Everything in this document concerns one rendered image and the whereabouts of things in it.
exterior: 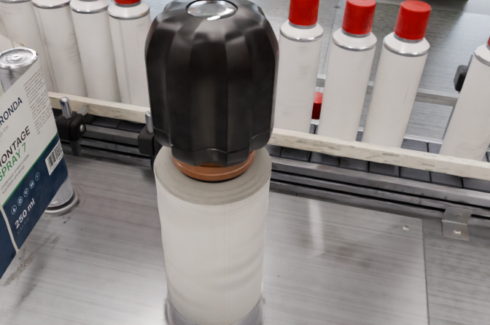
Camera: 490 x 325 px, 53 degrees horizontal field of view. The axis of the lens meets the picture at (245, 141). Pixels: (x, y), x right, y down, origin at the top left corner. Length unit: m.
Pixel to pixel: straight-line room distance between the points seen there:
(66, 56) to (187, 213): 0.41
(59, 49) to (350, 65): 0.38
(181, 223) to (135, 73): 0.35
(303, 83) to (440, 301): 0.29
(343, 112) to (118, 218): 0.29
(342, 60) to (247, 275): 0.29
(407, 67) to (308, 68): 0.11
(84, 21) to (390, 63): 0.37
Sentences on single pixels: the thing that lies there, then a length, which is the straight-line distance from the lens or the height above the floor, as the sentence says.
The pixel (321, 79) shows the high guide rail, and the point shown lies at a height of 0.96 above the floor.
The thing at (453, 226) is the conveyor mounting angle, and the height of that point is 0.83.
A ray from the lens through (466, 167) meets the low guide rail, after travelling 0.65.
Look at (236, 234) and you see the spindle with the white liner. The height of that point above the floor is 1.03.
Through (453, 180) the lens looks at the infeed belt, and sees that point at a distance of 0.68.
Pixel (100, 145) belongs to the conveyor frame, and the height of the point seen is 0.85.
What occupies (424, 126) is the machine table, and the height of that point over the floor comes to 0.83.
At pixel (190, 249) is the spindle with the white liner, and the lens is 0.37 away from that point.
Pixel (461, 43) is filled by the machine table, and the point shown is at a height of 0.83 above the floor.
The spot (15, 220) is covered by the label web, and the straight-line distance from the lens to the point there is 0.51.
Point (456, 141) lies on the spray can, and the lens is 0.66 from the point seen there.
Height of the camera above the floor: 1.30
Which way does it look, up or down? 38 degrees down
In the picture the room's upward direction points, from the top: 2 degrees clockwise
